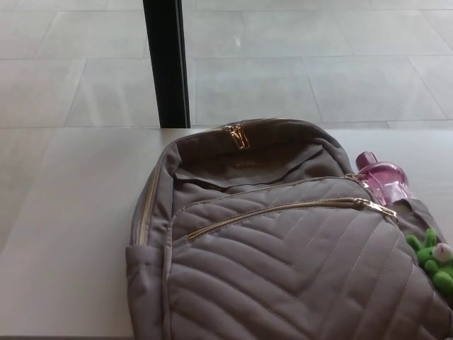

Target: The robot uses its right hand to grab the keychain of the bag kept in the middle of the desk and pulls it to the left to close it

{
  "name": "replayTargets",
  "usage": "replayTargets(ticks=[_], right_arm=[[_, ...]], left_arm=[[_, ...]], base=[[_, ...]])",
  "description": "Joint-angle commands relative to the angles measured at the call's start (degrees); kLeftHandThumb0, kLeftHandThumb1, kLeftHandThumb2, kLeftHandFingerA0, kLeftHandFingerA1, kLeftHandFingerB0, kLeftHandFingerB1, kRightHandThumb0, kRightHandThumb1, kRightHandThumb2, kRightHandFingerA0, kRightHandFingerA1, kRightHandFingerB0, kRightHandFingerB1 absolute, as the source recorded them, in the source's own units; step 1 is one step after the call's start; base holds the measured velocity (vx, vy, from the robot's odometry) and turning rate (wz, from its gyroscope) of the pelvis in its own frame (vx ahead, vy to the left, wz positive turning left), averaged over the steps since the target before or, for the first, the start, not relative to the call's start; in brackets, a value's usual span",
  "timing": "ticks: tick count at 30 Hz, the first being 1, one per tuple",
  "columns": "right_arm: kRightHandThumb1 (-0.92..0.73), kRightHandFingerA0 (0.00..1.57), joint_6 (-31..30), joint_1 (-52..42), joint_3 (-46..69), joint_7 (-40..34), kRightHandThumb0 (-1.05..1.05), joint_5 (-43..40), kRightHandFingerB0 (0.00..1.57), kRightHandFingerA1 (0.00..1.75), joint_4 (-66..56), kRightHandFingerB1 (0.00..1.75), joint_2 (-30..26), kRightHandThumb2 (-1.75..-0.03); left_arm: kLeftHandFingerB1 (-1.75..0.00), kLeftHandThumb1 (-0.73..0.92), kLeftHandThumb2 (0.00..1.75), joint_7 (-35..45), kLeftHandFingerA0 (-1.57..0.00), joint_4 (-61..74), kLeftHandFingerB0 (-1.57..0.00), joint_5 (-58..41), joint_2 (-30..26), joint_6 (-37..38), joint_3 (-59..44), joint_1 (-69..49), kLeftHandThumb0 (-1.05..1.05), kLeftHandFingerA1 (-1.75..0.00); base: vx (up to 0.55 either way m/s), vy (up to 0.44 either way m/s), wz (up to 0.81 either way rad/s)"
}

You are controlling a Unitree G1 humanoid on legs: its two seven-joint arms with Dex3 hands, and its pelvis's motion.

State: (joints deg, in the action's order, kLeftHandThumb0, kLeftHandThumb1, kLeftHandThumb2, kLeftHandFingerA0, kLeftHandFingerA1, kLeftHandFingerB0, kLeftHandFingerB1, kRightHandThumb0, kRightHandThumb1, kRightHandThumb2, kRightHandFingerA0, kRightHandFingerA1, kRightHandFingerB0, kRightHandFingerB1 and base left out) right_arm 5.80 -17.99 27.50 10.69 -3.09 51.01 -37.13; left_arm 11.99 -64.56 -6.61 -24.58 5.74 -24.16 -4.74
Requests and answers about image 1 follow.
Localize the grey quilted backpack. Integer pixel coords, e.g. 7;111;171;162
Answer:
125;120;453;340

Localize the pink transparent water bottle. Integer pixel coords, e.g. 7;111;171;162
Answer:
354;150;417;207

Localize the black window frame post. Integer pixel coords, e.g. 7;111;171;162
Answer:
142;0;193;129

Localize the green plush keychain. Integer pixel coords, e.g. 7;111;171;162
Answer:
405;228;453;288

